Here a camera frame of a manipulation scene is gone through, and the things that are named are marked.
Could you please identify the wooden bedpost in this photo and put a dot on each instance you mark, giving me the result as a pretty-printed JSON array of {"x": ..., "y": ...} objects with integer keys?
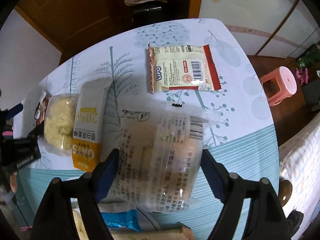
[{"x": 286, "y": 192}]

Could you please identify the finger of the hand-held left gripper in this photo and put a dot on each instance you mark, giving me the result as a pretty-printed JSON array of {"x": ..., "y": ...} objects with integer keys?
[
  {"x": 14, "y": 111},
  {"x": 36, "y": 131}
]

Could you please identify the clear bread bun packet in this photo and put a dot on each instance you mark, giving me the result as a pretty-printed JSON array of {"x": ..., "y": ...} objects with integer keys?
[{"x": 160, "y": 155}]

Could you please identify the blue snack packet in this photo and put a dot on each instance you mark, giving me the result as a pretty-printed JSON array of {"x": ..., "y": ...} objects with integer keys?
[{"x": 122, "y": 221}]

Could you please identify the white yellow oat bar packet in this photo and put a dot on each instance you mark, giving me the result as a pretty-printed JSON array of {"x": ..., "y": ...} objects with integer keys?
[{"x": 86, "y": 130}]

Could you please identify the floral wardrobe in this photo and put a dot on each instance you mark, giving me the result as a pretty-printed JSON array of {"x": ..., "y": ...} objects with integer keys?
[{"x": 250, "y": 5}]

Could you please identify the plaid bed sheet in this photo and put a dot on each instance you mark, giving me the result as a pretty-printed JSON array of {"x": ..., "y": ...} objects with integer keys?
[{"x": 302, "y": 160}]

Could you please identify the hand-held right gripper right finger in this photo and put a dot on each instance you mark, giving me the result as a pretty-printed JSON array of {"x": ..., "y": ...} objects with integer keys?
[{"x": 212, "y": 175}]

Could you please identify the small black plastic scrap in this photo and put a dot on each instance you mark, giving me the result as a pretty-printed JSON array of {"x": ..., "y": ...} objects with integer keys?
[{"x": 176, "y": 105}]

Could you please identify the pink plastic stool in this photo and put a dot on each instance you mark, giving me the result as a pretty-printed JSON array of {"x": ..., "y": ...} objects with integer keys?
[{"x": 280, "y": 85}]

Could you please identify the person's left hand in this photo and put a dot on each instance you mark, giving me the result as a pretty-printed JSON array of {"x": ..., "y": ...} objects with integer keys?
[{"x": 12, "y": 183}]

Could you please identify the yellow puffed cake packet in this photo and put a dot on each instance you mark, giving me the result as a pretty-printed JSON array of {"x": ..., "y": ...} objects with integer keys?
[{"x": 60, "y": 125}]

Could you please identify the pink toy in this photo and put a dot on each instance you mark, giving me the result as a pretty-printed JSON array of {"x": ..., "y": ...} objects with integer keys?
[{"x": 302, "y": 75}]

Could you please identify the wooden door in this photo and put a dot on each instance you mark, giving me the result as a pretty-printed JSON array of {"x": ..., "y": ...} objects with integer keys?
[{"x": 70, "y": 12}]

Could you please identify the green bag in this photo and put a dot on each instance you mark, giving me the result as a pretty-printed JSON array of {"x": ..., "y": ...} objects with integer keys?
[{"x": 308, "y": 56}]

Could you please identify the printed tablecloth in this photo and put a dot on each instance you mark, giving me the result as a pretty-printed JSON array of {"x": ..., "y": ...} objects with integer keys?
[{"x": 237, "y": 155}]

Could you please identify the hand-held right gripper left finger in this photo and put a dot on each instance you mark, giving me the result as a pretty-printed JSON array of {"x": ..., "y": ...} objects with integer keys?
[{"x": 108, "y": 175}]

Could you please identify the black box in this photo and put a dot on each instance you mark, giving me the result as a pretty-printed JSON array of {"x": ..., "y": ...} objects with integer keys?
[{"x": 148, "y": 10}]

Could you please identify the cream rusk packet red edges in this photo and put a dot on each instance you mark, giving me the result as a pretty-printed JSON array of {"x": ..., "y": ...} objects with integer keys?
[{"x": 180, "y": 67}]

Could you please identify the brown cartoon snack packet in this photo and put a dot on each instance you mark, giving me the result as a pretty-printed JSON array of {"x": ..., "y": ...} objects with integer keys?
[{"x": 38, "y": 112}]

